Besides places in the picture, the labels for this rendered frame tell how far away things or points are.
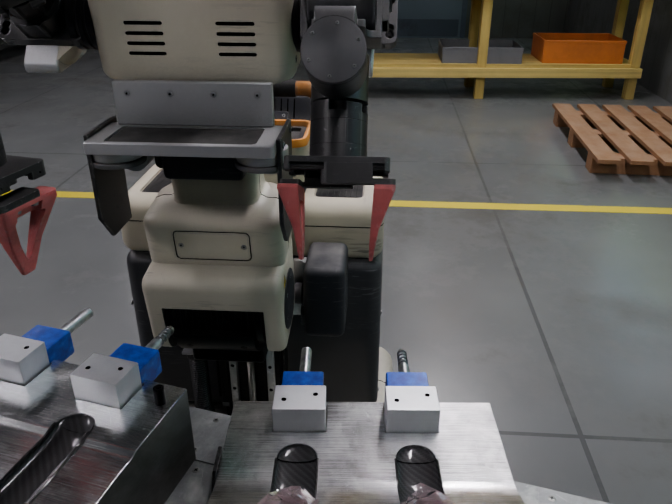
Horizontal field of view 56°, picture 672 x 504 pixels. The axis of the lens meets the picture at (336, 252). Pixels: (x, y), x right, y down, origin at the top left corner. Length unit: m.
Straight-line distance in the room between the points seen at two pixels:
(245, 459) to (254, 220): 0.46
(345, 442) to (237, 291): 0.44
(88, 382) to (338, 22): 0.39
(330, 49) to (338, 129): 0.09
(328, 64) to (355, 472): 0.35
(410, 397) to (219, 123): 0.48
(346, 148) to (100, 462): 0.35
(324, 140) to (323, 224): 0.64
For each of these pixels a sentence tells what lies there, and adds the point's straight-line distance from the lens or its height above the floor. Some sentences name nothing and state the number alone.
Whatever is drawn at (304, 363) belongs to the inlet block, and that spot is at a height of 0.86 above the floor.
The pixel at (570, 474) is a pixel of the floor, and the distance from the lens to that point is 1.88.
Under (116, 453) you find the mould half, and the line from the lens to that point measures 0.59.
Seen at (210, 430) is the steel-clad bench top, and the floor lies 0.80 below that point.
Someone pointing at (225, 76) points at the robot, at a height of 1.10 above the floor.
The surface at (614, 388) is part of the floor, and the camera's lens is 2.22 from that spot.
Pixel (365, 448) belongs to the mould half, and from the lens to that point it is 0.62.
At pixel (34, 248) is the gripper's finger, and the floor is 1.02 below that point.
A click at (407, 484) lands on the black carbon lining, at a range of 0.59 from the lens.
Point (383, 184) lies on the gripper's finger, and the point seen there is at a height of 1.07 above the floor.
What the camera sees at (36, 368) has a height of 0.90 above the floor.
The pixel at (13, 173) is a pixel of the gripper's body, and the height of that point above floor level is 1.10.
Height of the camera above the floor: 1.28
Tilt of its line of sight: 27 degrees down
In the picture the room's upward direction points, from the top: straight up
